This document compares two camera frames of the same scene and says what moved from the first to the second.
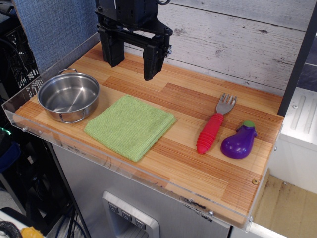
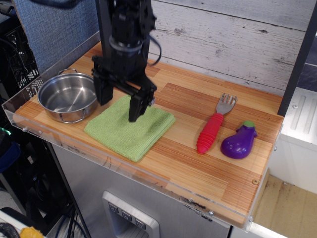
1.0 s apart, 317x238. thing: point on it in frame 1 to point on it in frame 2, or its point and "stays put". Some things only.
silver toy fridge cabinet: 112,205 stays put
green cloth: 130,126 stays put
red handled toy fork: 213,123 stays put
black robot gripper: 138,20 to 126,72
